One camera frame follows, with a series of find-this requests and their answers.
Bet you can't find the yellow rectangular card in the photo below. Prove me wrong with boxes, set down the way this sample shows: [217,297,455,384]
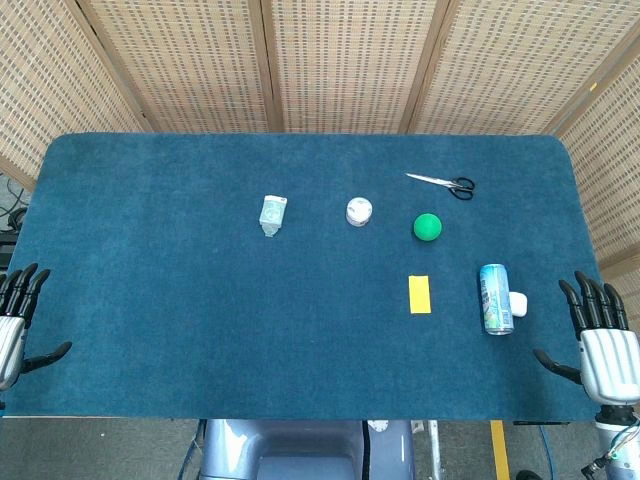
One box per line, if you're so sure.
[408,274,433,316]

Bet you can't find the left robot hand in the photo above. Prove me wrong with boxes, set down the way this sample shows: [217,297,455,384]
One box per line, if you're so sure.
[0,263,73,392]

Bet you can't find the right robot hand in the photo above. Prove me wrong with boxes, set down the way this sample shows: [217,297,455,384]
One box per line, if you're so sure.
[532,270,640,405]

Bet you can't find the black handled scissors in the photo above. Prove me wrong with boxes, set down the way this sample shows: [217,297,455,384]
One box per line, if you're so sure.
[404,172,475,202]

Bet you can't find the blue drink can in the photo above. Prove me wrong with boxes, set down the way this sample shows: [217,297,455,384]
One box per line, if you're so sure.
[479,263,516,337]

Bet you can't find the blue table cloth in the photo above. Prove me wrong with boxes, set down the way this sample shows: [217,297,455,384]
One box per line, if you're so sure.
[2,131,604,423]

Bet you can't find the grey robot torso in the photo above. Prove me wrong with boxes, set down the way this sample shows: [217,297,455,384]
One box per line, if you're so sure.
[182,418,441,480]

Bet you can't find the black cables and equipment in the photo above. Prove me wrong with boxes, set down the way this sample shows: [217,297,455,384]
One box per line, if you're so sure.
[0,172,32,266]

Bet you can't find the green ball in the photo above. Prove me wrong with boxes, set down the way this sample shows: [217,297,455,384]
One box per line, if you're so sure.
[412,212,444,244]

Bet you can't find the woven bamboo folding screen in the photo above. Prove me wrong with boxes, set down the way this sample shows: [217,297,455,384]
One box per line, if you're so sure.
[0,0,640,341]

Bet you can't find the white round container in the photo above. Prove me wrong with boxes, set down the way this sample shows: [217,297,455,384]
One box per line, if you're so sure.
[345,196,374,229]

